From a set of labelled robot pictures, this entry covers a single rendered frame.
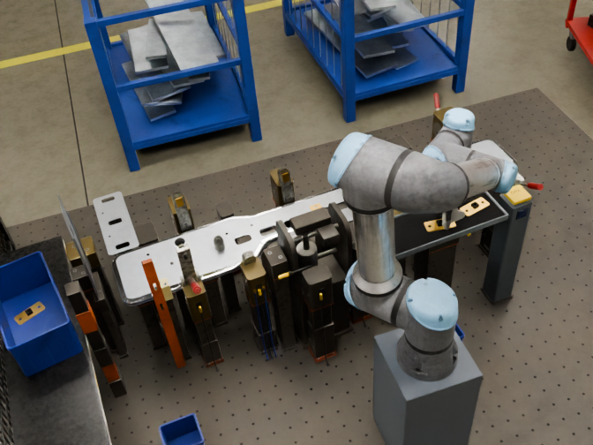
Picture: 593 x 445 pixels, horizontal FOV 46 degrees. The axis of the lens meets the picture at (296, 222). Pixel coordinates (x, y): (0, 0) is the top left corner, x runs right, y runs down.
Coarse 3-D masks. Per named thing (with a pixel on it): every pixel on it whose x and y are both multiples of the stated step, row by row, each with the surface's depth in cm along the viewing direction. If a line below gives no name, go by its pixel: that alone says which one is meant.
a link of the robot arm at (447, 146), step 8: (440, 136) 166; (448, 136) 166; (456, 136) 166; (432, 144) 165; (440, 144) 164; (448, 144) 163; (456, 144) 164; (424, 152) 163; (432, 152) 162; (440, 152) 162; (448, 152) 162; (456, 152) 161; (464, 152) 161; (440, 160) 161; (448, 160) 162; (456, 160) 161; (464, 160) 160
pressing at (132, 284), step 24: (480, 144) 243; (336, 192) 230; (240, 216) 226; (264, 216) 225; (288, 216) 224; (168, 240) 220; (192, 240) 219; (264, 240) 217; (120, 264) 214; (168, 264) 213; (216, 264) 211; (120, 288) 208; (144, 288) 207
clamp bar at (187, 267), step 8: (176, 240) 189; (184, 240) 190; (176, 248) 187; (184, 248) 187; (184, 256) 187; (184, 264) 192; (192, 264) 193; (184, 272) 195; (192, 272) 196; (184, 280) 198
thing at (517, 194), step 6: (516, 186) 203; (510, 192) 201; (516, 192) 201; (522, 192) 201; (528, 192) 201; (510, 198) 200; (516, 198) 200; (522, 198) 199; (528, 198) 200; (516, 204) 199
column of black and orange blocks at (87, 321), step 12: (72, 288) 182; (72, 300) 182; (84, 300) 184; (84, 312) 186; (84, 324) 189; (96, 324) 192; (96, 336) 194; (96, 348) 197; (108, 348) 202; (108, 360) 202; (108, 372) 206; (120, 384) 211
